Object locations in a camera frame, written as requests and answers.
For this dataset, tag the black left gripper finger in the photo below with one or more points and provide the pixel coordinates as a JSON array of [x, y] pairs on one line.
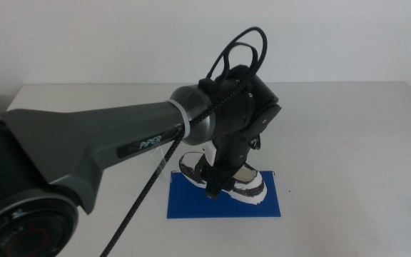
[[231, 185], [216, 187]]

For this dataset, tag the black and white shoe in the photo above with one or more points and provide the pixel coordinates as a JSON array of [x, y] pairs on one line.
[[252, 186]]

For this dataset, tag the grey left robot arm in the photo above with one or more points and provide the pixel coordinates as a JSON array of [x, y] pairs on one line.
[[84, 142]]

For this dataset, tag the blue rectangular mat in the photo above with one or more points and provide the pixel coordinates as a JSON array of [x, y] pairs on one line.
[[191, 207]]

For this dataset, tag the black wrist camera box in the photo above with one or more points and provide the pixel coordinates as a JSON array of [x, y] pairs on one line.
[[262, 91]]

